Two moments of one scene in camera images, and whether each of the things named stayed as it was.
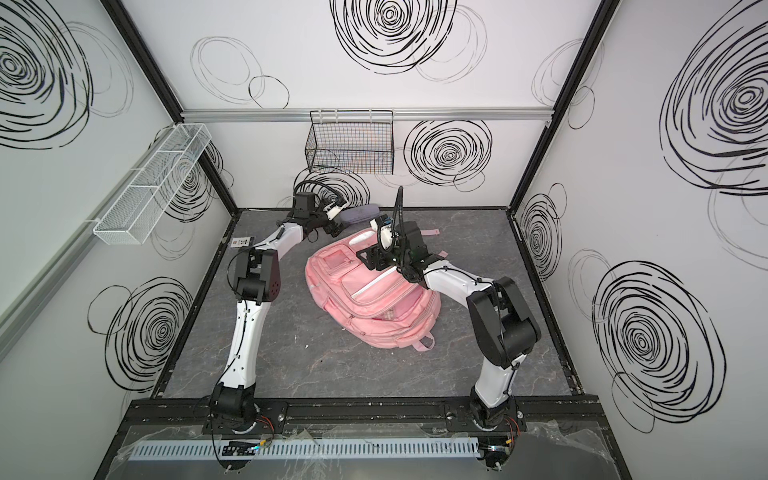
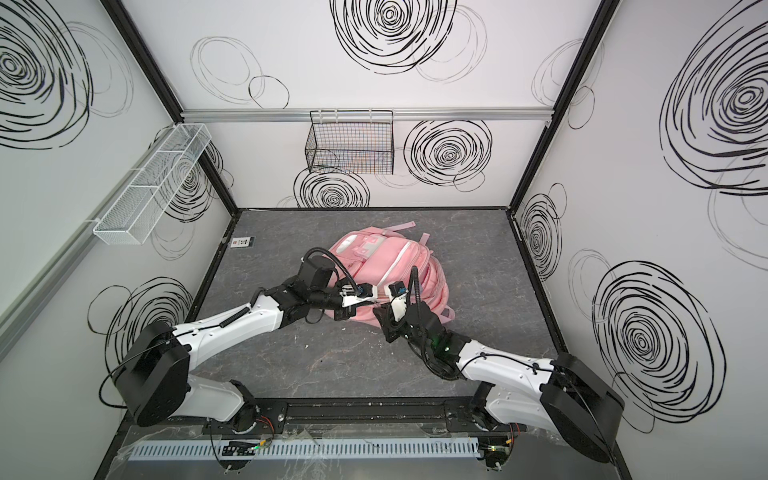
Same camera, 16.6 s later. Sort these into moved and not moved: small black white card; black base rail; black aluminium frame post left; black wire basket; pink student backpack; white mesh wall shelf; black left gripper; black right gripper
Moved: black left gripper; pink student backpack; black right gripper
Not moved: black base rail; black aluminium frame post left; white mesh wall shelf; small black white card; black wire basket
